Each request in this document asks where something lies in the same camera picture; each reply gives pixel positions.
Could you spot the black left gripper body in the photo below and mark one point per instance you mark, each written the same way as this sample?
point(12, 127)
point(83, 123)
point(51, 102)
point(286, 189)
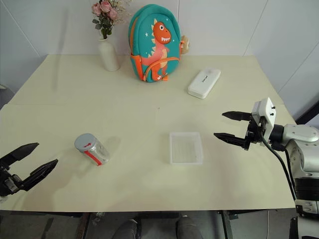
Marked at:
point(10, 183)

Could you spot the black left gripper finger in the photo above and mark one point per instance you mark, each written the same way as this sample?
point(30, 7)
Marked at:
point(41, 172)
point(22, 151)

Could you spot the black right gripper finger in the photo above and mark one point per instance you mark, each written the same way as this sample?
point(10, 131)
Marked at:
point(239, 116)
point(234, 140)

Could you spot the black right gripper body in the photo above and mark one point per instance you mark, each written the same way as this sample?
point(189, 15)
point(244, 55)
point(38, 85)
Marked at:
point(256, 132)

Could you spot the silver red can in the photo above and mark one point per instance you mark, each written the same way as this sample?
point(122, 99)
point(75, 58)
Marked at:
point(99, 153)

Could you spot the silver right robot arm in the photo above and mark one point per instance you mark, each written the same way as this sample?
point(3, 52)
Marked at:
point(299, 134)

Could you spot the clear plastic tray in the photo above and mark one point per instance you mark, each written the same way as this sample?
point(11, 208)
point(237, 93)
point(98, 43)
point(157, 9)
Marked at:
point(185, 148)

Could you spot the white rectangular case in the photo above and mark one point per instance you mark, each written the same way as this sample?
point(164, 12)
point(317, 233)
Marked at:
point(204, 83)

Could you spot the grey chair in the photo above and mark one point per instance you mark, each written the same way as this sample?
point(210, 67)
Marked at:
point(5, 95)

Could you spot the dark rounded shape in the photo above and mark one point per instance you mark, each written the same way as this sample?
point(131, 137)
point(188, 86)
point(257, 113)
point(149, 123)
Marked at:
point(189, 229)
point(127, 230)

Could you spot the teal dinosaur backpack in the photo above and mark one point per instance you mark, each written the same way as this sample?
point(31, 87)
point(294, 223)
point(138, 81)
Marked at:
point(154, 42)

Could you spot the white ceramic vase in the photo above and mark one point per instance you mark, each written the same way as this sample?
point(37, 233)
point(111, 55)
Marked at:
point(108, 56)

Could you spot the pink flower bouquet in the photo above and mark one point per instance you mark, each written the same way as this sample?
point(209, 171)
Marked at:
point(107, 15)

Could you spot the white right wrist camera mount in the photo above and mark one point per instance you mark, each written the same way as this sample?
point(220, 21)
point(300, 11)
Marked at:
point(268, 112)

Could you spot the black metal table frame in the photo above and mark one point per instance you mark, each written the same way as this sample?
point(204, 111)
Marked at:
point(228, 224)

